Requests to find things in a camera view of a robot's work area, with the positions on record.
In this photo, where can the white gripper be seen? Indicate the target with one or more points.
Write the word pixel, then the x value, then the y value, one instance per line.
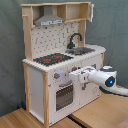
pixel 81 75

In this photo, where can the white oven door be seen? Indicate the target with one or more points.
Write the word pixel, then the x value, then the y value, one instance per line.
pixel 63 99

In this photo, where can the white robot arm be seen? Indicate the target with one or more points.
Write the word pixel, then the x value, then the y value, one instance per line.
pixel 105 78

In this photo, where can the wooden toy kitchen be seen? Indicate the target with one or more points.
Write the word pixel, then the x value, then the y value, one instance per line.
pixel 45 40

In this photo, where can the white dishwasher door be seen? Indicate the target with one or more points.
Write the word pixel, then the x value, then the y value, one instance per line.
pixel 90 91

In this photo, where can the metal toy sink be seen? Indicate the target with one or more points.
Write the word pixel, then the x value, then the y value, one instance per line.
pixel 79 51

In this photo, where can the black toy faucet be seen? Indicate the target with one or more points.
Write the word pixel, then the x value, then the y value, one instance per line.
pixel 72 42

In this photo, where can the black toy stovetop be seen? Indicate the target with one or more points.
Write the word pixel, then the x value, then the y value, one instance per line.
pixel 52 59

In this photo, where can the grey range hood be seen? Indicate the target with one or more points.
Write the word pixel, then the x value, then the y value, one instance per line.
pixel 46 15

